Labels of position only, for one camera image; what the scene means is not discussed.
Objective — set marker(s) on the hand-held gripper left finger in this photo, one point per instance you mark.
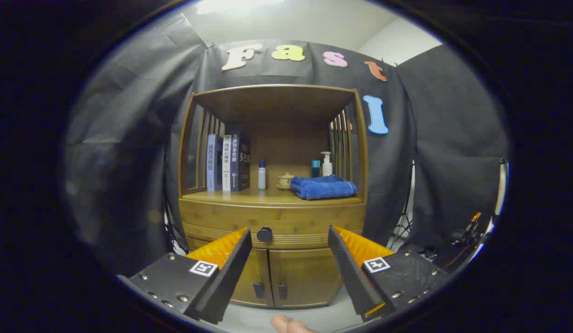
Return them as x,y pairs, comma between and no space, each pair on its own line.
226,282

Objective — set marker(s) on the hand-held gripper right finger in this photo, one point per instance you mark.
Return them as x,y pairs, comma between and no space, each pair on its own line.
349,268

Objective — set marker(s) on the wooden countertop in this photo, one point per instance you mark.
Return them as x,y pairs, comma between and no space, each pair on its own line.
268,196

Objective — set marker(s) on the wooden cabinet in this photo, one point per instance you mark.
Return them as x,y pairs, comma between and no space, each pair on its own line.
277,106

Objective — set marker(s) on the black tripod stand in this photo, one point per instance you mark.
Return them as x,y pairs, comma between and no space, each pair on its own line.
403,224

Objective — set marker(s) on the folded blue towel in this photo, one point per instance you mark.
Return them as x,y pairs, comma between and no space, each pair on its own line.
323,188

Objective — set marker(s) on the white pump bottle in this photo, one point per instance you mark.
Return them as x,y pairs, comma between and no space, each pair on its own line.
326,167

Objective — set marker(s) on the teal bottle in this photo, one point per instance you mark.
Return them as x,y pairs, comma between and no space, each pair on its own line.
315,169

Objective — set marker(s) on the beige lidded tea bowl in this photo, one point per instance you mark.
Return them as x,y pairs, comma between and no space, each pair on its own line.
285,181

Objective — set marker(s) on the white bottle with blue cap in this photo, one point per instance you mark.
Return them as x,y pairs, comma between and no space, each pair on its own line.
262,178

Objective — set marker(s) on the white spine book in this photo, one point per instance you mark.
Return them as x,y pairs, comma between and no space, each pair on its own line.
226,162

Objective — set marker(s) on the pale blue grey book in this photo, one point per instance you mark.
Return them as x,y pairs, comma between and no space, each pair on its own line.
214,162

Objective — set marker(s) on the dark navy book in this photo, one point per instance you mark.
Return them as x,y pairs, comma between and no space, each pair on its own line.
240,162

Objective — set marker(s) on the orange black device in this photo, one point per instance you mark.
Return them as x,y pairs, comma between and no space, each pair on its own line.
469,229

